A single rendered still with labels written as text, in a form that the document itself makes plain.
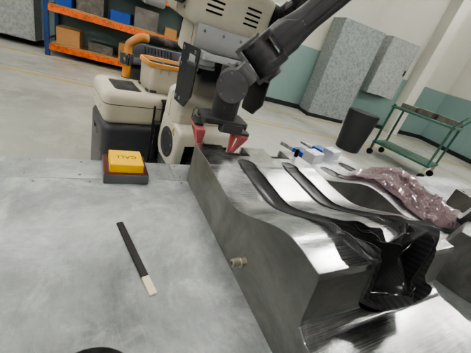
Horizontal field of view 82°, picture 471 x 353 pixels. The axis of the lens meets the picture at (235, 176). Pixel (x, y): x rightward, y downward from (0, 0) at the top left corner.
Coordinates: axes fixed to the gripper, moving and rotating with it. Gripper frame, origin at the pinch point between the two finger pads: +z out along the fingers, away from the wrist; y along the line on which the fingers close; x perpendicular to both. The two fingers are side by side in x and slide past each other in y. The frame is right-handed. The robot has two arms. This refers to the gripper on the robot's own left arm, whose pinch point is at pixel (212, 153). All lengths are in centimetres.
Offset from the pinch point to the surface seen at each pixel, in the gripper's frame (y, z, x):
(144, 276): -16.0, 4.4, -30.7
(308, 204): 10.3, -3.8, -24.4
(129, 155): -18.3, 1.1, -4.0
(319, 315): 0.1, -2.6, -42.9
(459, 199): 81, 0, -12
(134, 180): -17.0, 3.9, -8.5
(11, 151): -86, 85, 147
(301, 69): 335, -2, 496
